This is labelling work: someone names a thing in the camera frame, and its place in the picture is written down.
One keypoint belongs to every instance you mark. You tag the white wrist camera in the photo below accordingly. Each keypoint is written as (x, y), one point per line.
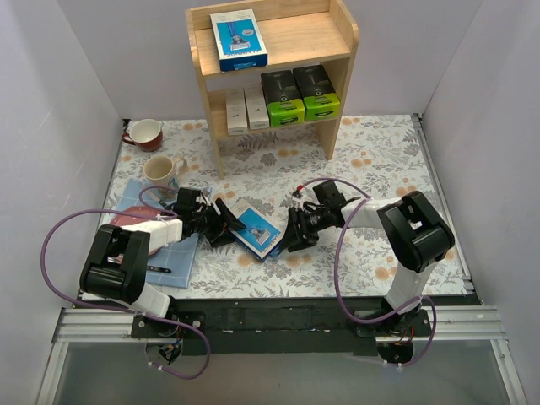
(206, 196)
(298, 197)

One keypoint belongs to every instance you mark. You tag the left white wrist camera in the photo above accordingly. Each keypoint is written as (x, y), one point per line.
(206, 196)

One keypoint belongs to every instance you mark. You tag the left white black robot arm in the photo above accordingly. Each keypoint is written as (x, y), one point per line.
(117, 262)

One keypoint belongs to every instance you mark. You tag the aluminium rail frame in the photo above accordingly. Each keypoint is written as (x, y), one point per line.
(94, 361)

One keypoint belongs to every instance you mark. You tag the long white Harry's box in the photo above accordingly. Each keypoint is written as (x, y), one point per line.
(236, 112)

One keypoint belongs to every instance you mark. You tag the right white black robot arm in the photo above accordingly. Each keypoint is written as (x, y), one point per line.
(418, 235)

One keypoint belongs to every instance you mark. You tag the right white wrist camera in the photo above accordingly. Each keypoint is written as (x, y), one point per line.
(298, 197)

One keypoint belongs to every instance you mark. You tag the wooden two-tier shelf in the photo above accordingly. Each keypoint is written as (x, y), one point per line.
(296, 33)

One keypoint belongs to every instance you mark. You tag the knife with wooden handle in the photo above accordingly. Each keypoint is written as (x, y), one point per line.
(155, 269)

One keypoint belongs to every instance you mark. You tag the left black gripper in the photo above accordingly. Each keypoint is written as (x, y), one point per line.
(217, 225)

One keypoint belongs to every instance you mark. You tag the blue Harry's razor pack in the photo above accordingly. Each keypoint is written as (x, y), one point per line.
(260, 236)
(239, 40)

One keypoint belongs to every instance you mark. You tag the white Harry's razor box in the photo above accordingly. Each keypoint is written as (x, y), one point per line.
(256, 107)

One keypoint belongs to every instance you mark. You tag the pink dotted plate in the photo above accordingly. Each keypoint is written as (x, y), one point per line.
(134, 215)

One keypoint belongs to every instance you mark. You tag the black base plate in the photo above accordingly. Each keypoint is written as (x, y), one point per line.
(270, 327)

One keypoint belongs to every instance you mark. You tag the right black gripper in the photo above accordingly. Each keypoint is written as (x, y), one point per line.
(298, 228)

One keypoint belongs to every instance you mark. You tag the green black Gillette razor box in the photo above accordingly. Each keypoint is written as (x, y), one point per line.
(284, 103)
(318, 94)

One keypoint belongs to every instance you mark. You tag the red ceramic mug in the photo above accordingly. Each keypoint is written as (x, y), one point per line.
(146, 134)

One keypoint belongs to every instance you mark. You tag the cream ceramic mug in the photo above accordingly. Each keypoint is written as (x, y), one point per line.
(166, 173)

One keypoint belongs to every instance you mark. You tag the blue checked cloth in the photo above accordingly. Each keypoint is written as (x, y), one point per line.
(178, 257)

